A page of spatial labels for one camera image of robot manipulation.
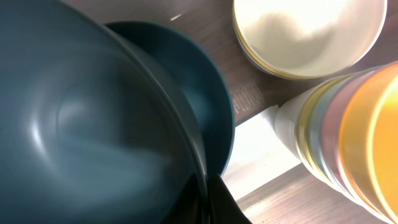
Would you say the dark blue bowl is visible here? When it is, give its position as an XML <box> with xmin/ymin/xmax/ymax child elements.
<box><xmin>107</xmin><ymin>21</ymin><xmax>235</xmax><ymax>177</ymax></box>
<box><xmin>1</xmin><ymin>0</ymin><xmax>208</xmax><ymax>223</ymax></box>

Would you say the yellow small bowl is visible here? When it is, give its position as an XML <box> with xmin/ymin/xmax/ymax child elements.
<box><xmin>232</xmin><ymin>18</ymin><xmax>308</xmax><ymax>80</ymax></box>

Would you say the yellow plastic cup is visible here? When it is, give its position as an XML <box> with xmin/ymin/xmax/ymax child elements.
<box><xmin>368</xmin><ymin>74</ymin><xmax>397</xmax><ymax>222</ymax></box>

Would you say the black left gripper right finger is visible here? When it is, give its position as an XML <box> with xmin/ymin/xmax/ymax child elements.
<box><xmin>208</xmin><ymin>174</ymin><xmax>251</xmax><ymax>224</ymax></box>

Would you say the white label in bin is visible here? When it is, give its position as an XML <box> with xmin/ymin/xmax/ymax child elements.
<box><xmin>222</xmin><ymin>105</ymin><xmax>300</xmax><ymax>200</ymax></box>

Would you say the light blue plastic cup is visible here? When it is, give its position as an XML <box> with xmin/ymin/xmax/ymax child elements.
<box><xmin>305</xmin><ymin>73</ymin><xmax>356</xmax><ymax>194</ymax></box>

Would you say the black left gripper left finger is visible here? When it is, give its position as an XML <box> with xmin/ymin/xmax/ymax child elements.
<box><xmin>161</xmin><ymin>175</ymin><xmax>202</xmax><ymax>224</ymax></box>

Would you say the white small bowl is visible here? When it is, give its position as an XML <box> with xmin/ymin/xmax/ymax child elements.
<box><xmin>233</xmin><ymin>0</ymin><xmax>388</xmax><ymax>79</ymax></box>

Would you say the cream plastic cup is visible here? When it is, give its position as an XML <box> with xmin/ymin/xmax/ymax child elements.
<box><xmin>275</xmin><ymin>87</ymin><xmax>315</xmax><ymax>162</ymax></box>

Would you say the pink plastic cup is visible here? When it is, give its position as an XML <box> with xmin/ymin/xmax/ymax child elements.
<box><xmin>318</xmin><ymin>69</ymin><xmax>373</xmax><ymax>203</ymax></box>

